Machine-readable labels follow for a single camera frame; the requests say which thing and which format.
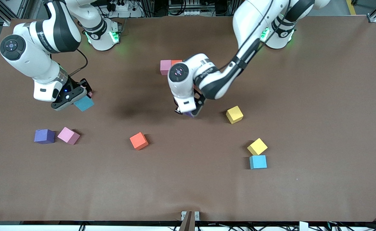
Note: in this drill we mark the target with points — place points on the purple foam cube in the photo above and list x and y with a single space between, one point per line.
188 114
44 136

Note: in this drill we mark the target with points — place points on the blue foam cube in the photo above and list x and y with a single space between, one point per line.
258 162
85 104

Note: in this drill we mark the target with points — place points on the orange foam cube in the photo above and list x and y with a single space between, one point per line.
176 62
139 140

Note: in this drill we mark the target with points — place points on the yellow foam cube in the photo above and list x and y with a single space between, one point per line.
257 146
234 114

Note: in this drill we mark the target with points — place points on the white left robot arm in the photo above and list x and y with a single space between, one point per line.
213 83

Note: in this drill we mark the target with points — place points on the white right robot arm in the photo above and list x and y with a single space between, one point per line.
30 54

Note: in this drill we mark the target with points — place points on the brown table mat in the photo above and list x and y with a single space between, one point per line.
188 179

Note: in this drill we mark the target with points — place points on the white power strip with plugs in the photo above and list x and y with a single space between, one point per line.
123 7

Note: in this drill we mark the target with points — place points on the metal table clamp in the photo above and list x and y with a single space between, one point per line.
189 221

